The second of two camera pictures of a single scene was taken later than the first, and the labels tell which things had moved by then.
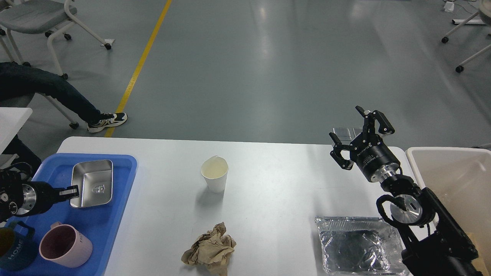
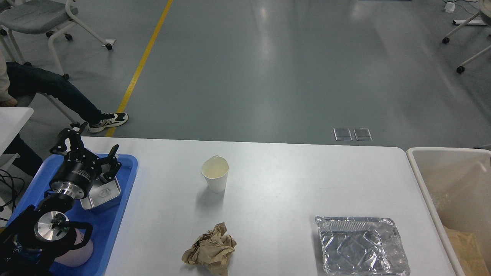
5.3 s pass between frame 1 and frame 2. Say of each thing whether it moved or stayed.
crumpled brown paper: stayed
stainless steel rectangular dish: moved
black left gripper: moved
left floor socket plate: stayed
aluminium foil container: stayed
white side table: stayed
